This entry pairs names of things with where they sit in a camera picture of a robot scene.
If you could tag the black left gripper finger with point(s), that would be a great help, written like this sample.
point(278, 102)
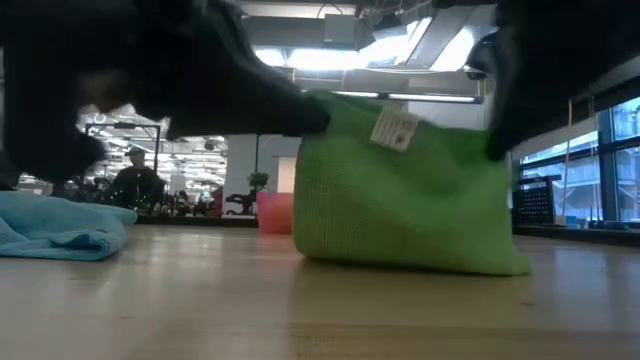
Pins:
point(250, 110)

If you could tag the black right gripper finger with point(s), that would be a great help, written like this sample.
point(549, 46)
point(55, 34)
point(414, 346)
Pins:
point(520, 100)

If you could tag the green microfiber towel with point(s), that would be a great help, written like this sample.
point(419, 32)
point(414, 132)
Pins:
point(400, 200)

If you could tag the teal microfiber towel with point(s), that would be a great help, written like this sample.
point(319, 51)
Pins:
point(60, 230)

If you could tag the pink translucent plastic basket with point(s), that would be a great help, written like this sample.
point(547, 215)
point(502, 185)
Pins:
point(275, 212)

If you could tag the small green potted plant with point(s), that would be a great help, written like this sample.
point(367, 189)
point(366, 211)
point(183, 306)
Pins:
point(258, 180)

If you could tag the ceiling light strip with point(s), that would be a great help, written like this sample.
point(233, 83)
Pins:
point(430, 97)

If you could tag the black perforated panel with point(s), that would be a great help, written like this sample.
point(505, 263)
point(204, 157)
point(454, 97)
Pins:
point(537, 205)

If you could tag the person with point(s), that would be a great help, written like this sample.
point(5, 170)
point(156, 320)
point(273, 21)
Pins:
point(135, 185)

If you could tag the black background gantry frame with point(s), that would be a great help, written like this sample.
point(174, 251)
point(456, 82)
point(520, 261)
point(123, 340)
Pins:
point(257, 150)
point(125, 125)

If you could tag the cream wall panel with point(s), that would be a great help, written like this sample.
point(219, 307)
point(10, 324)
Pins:
point(286, 175)

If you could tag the black aluminium table frame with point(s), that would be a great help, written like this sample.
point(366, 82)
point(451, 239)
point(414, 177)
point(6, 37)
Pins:
point(200, 220)

